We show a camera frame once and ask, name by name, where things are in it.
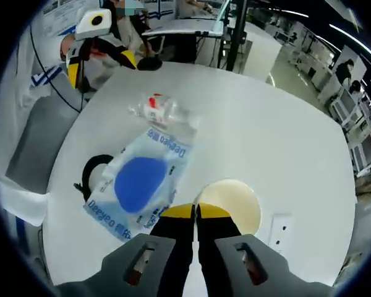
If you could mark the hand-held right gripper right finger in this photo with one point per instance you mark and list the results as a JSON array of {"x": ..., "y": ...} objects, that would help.
[{"x": 216, "y": 244}]

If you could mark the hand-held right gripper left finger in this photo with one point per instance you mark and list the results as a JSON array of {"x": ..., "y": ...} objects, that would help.
[{"x": 173, "y": 244}]

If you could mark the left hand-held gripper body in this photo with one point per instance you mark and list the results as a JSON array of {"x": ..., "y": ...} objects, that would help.
[{"x": 94, "y": 23}]

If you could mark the white paper cup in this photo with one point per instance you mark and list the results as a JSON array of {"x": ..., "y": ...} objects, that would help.
[{"x": 235, "y": 201}]

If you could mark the clear packet with red print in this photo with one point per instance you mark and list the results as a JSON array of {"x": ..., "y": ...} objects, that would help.
[{"x": 160, "y": 109}]

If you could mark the clear package with blue pad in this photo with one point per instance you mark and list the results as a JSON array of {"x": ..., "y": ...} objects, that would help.
[{"x": 136, "y": 182}]

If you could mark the person's left hand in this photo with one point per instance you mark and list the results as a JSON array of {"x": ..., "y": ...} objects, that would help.
[{"x": 67, "y": 46}]

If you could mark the black round object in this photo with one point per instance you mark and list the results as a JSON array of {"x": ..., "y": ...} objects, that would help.
[{"x": 150, "y": 64}]

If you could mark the white desk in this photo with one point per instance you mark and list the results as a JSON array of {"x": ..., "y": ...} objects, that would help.
[{"x": 179, "y": 27}]

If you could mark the white table socket strip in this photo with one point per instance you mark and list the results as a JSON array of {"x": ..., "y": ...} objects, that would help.
[{"x": 280, "y": 235}]

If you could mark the person's white jacket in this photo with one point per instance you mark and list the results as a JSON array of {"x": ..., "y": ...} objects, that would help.
[{"x": 21, "y": 123}]

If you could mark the black stand pole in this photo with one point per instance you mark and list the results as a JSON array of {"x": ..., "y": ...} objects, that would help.
[{"x": 235, "y": 34}]

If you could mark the white shelving unit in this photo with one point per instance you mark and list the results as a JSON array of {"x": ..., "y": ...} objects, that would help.
[{"x": 358, "y": 136}]

